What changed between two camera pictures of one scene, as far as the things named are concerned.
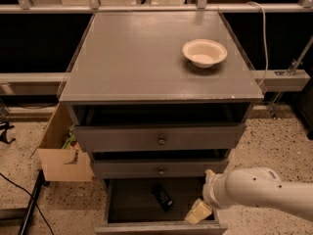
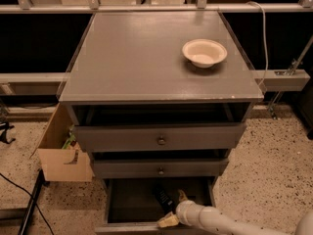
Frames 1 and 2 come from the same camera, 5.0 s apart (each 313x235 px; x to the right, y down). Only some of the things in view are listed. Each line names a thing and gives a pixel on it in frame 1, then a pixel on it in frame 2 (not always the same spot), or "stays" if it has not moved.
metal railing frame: (271, 79) stays
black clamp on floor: (4, 126) stays
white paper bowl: (203, 53) stays
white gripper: (211, 190) → (184, 210)
